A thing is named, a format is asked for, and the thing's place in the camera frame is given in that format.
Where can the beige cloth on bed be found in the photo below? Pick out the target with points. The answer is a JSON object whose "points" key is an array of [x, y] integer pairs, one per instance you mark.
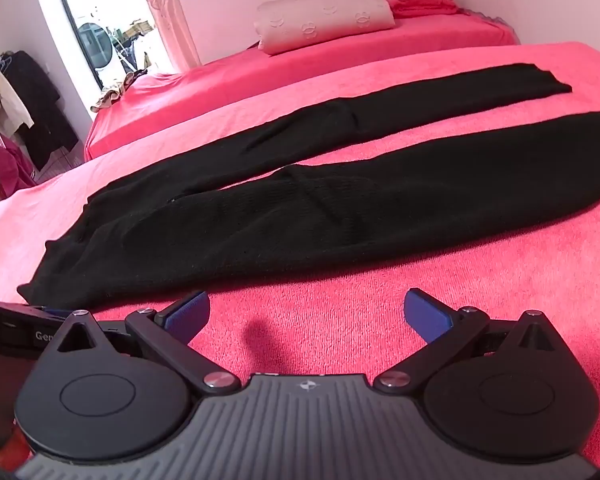
{"points": [[114, 94]]}

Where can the far red bed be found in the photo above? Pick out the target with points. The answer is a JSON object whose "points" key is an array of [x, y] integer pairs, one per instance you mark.
{"points": [[156, 102]]}

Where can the hanging magenta garment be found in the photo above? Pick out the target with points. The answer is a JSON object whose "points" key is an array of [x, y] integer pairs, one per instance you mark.
{"points": [[16, 171]]}

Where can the pink lace curtain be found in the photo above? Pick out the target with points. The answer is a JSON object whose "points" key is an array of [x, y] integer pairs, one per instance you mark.
{"points": [[175, 34]]}

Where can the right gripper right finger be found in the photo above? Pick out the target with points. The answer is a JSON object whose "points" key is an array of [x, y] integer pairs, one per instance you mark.
{"points": [[448, 333]]}

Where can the near pink bed cover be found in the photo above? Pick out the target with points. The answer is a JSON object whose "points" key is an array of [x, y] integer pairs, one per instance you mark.
{"points": [[350, 319]]}

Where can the black knit pants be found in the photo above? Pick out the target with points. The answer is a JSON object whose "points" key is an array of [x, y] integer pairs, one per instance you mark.
{"points": [[252, 206]]}

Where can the hanging cream garment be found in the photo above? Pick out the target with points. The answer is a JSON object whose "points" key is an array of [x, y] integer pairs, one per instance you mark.
{"points": [[13, 113]]}

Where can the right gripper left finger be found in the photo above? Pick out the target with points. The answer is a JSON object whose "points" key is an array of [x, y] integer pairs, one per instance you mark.
{"points": [[164, 338]]}

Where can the pale pink pillow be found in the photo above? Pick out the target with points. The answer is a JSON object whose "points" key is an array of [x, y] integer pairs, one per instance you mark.
{"points": [[285, 25]]}

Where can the folded red blanket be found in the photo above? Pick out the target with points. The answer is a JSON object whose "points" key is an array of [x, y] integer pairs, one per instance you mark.
{"points": [[419, 8]]}

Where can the hanging black coat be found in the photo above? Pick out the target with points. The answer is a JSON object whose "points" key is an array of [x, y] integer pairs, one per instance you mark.
{"points": [[50, 130]]}

